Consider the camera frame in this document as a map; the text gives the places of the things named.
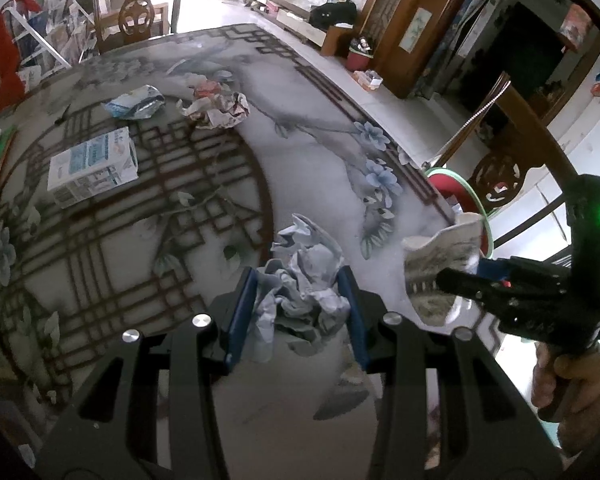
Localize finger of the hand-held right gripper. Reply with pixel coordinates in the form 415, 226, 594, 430
436, 266, 514, 314
476, 257, 517, 284

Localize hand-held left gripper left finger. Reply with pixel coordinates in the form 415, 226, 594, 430
35, 266, 259, 480

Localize brown cardboard box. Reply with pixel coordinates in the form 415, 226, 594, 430
321, 24, 357, 59

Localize red cloth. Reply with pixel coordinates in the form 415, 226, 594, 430
0, 0, 42, 112

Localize wooden cabinet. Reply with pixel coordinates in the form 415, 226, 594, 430
359, 0, 483, 102

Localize crumpled red printed paper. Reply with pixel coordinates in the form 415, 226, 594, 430
176, 79, 251, 132

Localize blue white plastic packet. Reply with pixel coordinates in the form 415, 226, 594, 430
102, 85, 167, 121

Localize carved wooden chair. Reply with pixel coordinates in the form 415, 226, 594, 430
442, 72, 583, 253

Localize white blue carton box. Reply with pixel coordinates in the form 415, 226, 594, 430
47, 126, 140, 209

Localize grey paper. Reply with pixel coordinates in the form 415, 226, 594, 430
250, 213, 352, 363

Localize red bucket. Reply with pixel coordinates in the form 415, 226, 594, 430
346, 40, 375, 73

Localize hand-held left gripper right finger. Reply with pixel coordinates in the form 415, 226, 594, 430
337, 265, 564, 480

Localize red box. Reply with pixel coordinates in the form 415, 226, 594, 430
559, 3, 594, 52

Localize metal rod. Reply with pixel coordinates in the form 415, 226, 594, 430
421, 79, 512, 168

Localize wooden chair with round motif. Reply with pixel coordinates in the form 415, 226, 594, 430
91, 0, 188, 56

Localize white wire rack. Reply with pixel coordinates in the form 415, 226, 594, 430
5, 0, 102, 78

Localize green rimmed trash bin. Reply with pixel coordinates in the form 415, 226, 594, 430
424, 166, 497, 262

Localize printed cardboard piece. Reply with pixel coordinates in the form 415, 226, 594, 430
401, 214, 484, 324

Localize person's right hand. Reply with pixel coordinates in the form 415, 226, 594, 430
531, 341, 600, 413

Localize black bag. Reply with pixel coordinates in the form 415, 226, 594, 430
309, 1, 359, 32

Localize white low cabinet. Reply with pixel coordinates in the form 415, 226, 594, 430
251, 0, 332, 50

